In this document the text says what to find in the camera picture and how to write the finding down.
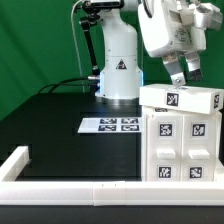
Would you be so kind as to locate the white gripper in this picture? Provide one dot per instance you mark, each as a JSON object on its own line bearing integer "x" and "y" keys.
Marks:
{"x": 163, "y": 33}

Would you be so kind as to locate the white cabinet top block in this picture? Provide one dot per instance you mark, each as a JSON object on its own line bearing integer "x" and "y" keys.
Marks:
{"x": 185, "y": 98}

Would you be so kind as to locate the white cabinet body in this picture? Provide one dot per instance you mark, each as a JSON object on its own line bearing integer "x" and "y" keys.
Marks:
{"x": 149, "y": 111}

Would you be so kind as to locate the white cabinet door panel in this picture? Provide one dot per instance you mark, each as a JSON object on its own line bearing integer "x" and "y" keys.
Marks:
{"x": 199, "y": 142}
{"x": 163, "y": 147}

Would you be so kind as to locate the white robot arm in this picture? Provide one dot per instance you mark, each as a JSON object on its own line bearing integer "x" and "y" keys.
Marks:
{"x": 121, "y": 77}

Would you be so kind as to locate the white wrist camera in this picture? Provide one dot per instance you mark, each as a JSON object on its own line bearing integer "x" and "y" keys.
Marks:
{"x": 200, "y": 15}

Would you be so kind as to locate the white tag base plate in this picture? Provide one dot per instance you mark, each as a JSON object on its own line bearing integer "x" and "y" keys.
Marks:
{"x": 111, "y": 125}

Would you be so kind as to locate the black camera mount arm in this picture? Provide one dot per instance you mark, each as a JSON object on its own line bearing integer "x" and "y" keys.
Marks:
{"x": 92, "y": 8}

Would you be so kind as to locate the white U-shaped fence frame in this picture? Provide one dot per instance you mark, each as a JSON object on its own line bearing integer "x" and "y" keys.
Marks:
{"x": 121, "y": 193}

